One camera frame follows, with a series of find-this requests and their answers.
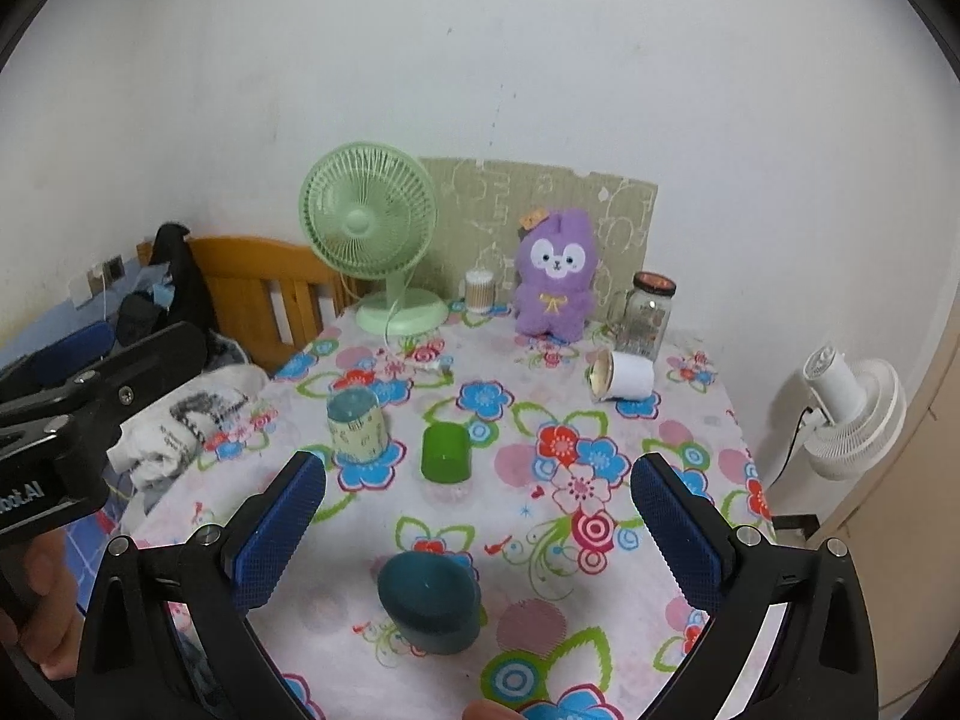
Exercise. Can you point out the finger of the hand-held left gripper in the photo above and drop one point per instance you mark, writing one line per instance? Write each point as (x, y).
(161, 356)
(67, 352)

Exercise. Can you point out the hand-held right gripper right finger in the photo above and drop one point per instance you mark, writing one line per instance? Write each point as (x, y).
(679, 532)

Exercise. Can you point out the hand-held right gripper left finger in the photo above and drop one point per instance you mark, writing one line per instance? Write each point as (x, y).
(277, 532)

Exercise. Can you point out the dark teal cup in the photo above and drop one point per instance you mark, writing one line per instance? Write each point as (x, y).
(427, 592)

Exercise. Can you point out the teal cup with pale sleeve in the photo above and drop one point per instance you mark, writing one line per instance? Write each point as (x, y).
(356, 435)

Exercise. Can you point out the white cup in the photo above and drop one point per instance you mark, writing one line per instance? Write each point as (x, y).
(630, 375)

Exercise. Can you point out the green plastic cup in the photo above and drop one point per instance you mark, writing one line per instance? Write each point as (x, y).
(445, 454)

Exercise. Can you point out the person's left hand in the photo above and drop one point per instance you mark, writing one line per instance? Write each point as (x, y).
(56, 615)

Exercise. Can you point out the white printed clothing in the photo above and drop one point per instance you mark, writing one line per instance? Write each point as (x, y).
(161, 435)

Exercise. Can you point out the blue checkered sheet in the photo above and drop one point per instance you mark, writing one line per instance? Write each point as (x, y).
(90, 540)

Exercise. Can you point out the black cloth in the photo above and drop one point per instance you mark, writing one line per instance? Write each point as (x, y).
(176, 262)

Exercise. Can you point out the wooden chair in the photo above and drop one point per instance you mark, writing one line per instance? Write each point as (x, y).
(240, 262)

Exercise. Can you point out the floral tablecloth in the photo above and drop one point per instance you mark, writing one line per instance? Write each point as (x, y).
(525, 405)

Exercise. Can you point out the white floor fan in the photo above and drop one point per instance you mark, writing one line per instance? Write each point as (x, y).
(862, 420)

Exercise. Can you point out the glass jar with lid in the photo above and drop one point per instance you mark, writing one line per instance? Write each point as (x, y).
(651, 315)

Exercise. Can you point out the clear glass mug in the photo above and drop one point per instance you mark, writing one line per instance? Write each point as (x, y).
(621, 319)

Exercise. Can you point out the green desk fan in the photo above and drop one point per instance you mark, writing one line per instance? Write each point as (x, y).
(360, 217)

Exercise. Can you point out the purple plush toy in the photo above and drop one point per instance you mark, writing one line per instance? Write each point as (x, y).
(555, 262)

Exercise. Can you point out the cotton swab jar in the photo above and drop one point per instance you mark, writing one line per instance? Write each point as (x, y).
(480, 292)

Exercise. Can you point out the cardboard panel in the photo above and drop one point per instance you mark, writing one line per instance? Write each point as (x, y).
(480, 202)

